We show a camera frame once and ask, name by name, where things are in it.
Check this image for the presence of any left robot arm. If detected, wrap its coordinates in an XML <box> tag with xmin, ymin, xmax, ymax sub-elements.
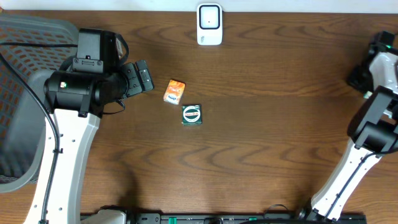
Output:
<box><xmin>26</xmin><ymin>29</ymin><xmax>154</xmax><ymax>223</ymax></box>

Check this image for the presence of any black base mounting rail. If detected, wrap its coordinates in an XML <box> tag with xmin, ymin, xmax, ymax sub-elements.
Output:
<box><xmin>80</xmin><ymin>212</ymin><xmax>368</xmax><ymax>224</ymax></box>

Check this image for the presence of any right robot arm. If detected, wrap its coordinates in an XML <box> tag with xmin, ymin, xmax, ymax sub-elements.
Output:
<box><xmin>296</xmin><ymin>31</ymin><xmax>397</xmax><ymax>223</ymax></box>

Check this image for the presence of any grey plastic shopping basket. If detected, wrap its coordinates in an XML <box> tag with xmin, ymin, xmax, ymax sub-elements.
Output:
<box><xmin>1</xmin><ymin>15</ymin><xmax>78</xmax><ymax>193</ymax></box>

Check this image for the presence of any dark green small box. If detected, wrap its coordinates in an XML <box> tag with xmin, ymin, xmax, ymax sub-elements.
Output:
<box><xmin>182</xmin><ymin>105</ymin><xmax>202</xmax><ymax>126</ymax></box>

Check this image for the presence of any orange tissue pack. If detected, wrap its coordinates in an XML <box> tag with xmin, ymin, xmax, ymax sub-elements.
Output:
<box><xmin>163</xmin><ymin>80</ymin><xmax>185</xmax><ymax>105</ymax></box>

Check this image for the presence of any white barcode scanner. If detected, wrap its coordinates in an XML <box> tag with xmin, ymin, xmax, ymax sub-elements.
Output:
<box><xmin>197</xmin><ymin>3</ymin><xmax>223</xmax><ymax>45</ymax></box>

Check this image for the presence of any green tissue pack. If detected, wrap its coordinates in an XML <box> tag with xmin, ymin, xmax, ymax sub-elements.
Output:
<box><xmin>363</xmin><ymin>91</ymin><xmax>373</xmax><ymax>99</ymax></box>

